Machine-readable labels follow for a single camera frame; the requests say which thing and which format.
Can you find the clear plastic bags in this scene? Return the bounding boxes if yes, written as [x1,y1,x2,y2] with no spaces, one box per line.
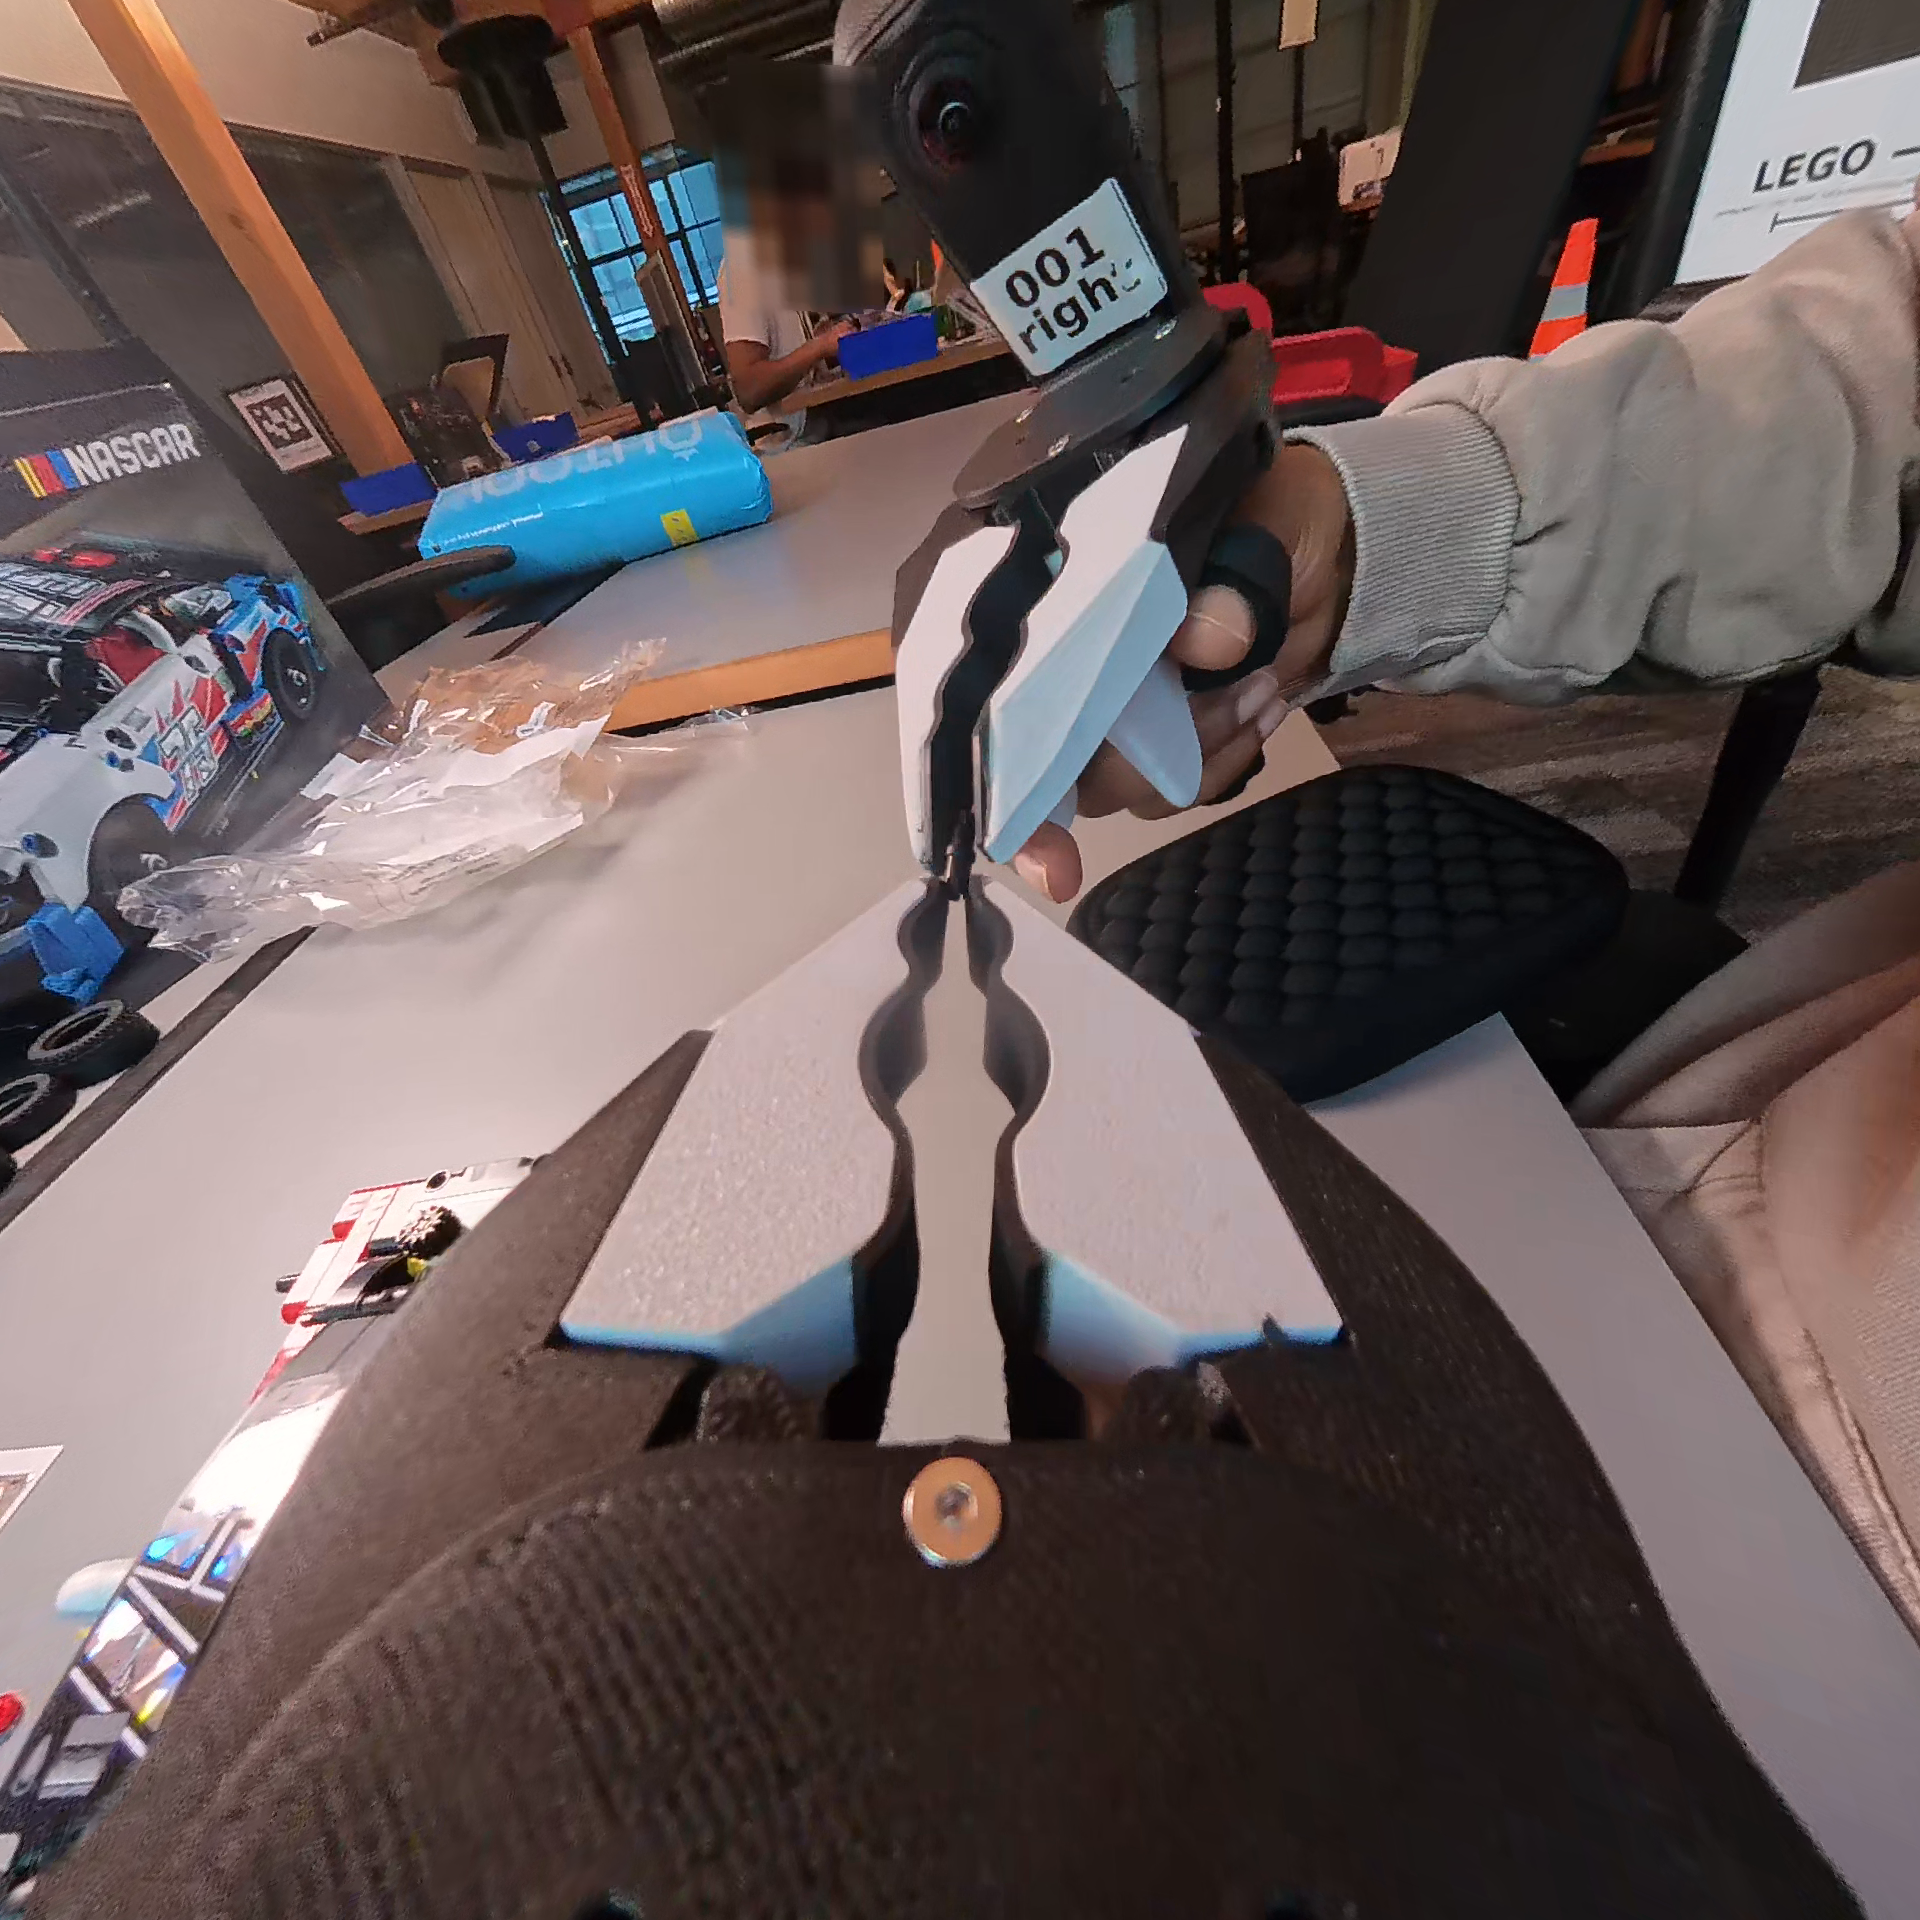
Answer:
[118,637,672,964]

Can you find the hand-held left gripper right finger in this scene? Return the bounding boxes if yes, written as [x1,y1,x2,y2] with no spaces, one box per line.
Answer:
[968,877,1346,1430]

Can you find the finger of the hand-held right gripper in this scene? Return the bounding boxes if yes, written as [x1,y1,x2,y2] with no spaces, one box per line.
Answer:
[894,522,1025,874]
[971,431,1192,866]

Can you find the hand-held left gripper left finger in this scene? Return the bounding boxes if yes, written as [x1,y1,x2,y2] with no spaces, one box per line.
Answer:
[557,877,945,1444]

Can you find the dark paned window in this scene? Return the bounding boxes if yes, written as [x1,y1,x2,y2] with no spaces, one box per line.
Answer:
[550,152,731,326]

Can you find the person's right hand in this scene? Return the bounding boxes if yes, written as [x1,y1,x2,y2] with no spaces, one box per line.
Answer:
[1016,440,1362,906]

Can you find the light blue padded package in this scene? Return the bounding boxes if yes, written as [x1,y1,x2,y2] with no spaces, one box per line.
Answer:
[416,406,777,580]

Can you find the red plastic crate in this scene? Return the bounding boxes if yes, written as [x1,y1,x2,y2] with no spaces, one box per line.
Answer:
[1202,286,1421,410]

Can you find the partly built lego car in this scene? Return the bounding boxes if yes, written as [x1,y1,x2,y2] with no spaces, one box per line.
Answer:
[0,1155,538,1866]

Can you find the lego set box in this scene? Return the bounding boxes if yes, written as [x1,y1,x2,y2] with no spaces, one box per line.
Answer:
[0,335,386,1022]

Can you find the black office chair seat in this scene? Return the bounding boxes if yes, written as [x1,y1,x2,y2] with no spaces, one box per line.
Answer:
[1068,766,1632,1107]

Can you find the black chair armrest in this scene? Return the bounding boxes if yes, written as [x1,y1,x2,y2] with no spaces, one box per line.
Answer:
[322,543,518,620]

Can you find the black framed marker sign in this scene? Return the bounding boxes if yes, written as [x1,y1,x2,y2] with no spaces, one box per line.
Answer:
[1670,0,1920,287]

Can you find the person's right forearm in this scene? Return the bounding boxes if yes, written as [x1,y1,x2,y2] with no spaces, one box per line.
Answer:
[1288,200,1920,710]

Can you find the small framed marker tag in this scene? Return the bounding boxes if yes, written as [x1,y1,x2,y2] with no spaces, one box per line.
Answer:
[224,375,337,476]

